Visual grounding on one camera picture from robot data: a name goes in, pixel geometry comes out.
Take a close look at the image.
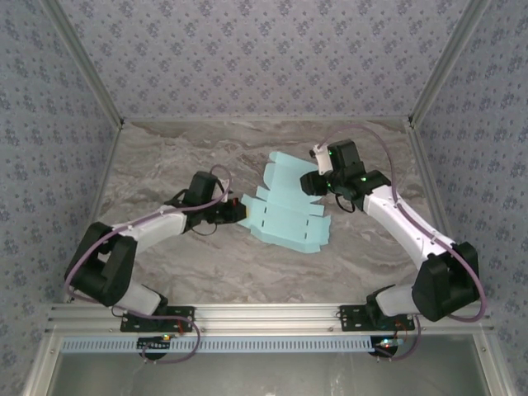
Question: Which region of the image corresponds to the aluminium frame cross rail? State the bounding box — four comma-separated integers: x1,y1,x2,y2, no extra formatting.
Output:
47,302,494,333

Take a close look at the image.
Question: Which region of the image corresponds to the aluminium frame corner post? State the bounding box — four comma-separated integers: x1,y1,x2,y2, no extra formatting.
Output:
40,0,125,127
407,0,494,125

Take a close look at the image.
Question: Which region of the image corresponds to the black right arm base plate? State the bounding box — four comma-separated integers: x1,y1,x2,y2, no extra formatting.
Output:
338,304,416,333

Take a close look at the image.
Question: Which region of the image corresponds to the grey metal panel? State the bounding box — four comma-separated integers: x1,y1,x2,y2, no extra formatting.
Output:
47,333,494,396

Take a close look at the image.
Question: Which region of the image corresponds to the light blue slotted cable duct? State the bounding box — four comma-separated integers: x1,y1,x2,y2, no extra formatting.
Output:
61,337,375,355

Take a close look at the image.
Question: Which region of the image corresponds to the light blue paper box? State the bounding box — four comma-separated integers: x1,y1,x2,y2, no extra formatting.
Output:
238,151,332,255

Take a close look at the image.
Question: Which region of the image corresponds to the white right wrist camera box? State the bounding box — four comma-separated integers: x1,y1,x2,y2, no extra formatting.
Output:
309,144,333,174

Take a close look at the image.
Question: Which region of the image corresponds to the thin aluminium table rail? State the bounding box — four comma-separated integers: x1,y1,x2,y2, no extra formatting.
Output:
121,116,412,124

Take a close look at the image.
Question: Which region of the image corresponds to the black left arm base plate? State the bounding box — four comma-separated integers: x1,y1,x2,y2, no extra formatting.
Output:
120,305,196,333

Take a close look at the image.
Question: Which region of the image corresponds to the black controller board with lights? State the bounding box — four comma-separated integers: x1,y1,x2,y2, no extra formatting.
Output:
372,336,402,359
137,334,171,355

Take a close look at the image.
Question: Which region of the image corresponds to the aluminium table side rail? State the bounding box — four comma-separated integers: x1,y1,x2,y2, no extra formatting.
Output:
64,123,125,304
405,121,472,301

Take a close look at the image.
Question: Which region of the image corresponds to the aluminium frame leg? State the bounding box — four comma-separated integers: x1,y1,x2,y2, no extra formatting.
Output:
472,332,516,396
22,332,63,396

